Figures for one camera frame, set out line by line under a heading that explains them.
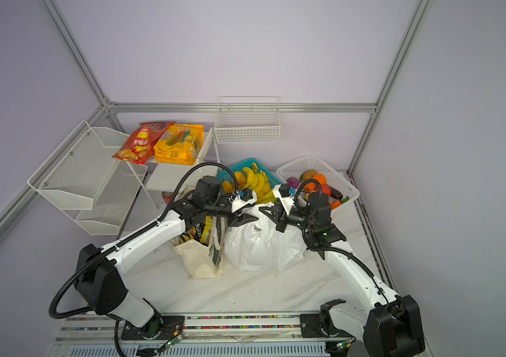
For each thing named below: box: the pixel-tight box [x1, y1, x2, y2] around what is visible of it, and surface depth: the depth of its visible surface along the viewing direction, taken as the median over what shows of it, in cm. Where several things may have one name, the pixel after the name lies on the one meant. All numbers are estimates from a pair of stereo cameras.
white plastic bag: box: [223, 202, 307, 273], surface depth 78 cm
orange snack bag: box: [153, 124, 205, 166], surface depth 78 cm
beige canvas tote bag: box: [169, 216, 226, 279], surface depth 77 cm
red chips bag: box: [112, 121, 177, 166], surface depth 81 cm
